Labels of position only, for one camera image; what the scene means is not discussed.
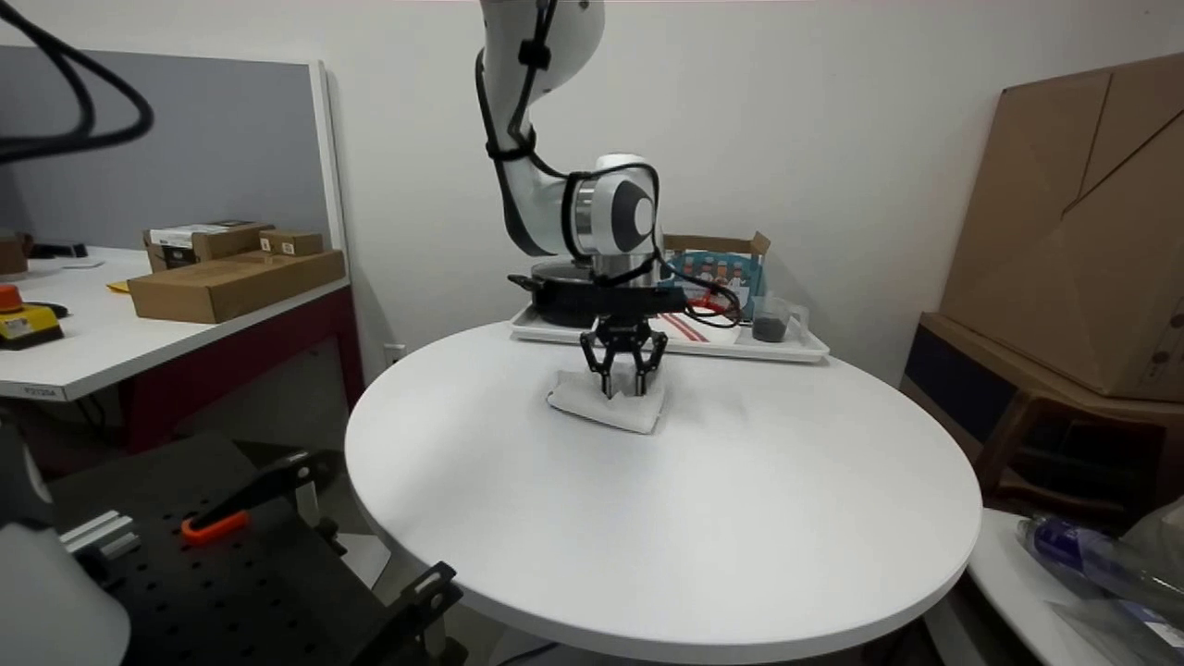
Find white serving tray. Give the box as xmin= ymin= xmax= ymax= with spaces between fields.
xmin=512 ymin=305 xmax=828 ymax=365

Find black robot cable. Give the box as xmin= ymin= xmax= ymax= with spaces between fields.
xmin=650 ymin=246 xmax=750 ymax=334

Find flat cardboard box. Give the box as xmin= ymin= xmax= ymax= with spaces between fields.
xmin=131 ymin=251 xmax=343 ymax=320

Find small open cardboard box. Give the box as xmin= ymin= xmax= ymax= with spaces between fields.
xmin=145 ymin=221 xmax=263 ymax=268

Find blue printed carton box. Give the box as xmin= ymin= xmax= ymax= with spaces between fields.
xmin=663 ymin=231 xmax=770 ymax=320

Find grey partition panel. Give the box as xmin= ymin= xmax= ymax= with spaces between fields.
xmin=0 ymin=50 xmax=340 ymax=246

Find yellow black device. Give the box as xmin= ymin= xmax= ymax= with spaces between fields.
xmin=0 ymin=286 xmax=68 ymax=350

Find white red striped towel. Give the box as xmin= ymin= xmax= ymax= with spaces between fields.
xmin=650 ymin=312 xmax=740 ymax=347

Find white cloth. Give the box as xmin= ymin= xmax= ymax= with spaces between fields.
xmin=547 ymin=371 xmax=671 ymax=432

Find black cooking pot with lid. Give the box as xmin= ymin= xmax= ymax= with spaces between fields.
xmin=521 ymin=278 xmax=595 ymax=328

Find black perforated mounting board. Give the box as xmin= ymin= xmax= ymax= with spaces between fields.
xmin=53 ymin=437 xmax=389 ymax=666

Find black clamp at table edge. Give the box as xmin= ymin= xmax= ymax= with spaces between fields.
xmin=352 ymin=563 xmax=467 ymax=666

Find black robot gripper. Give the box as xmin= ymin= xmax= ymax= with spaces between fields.
xmin=506 ymin=255 xmax=687 ymax=400

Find black hose upper left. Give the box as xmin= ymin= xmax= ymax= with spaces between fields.
xmin=0 ymin=0 xmax=160 ymax=164

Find small dark cup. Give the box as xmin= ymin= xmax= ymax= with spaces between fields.
xmin=750 ymin=318 xmax=787 ymax=344

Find orange handled black clamp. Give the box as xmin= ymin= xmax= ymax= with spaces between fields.
xmin=178 ymin=450 xmax=336 ymax=547

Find white round object foreground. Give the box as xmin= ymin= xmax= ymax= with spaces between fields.
xmin=0 ymin=418 xmax=134 ymax=666

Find large cardboard box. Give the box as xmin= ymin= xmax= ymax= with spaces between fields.
xmin=939 ymin=56 xmax=1184 ymax=403

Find white side desk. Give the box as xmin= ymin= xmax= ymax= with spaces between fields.
xmin=0 ymin=246 xmax=362 ymax=450

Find plastic wrapped items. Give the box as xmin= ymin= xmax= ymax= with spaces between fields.
xmin=1020 ymin=506 xmax=1184 ymax=658

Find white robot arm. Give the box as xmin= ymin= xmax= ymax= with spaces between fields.
xmin=475 ymin=0 xmax=678 ymax=395

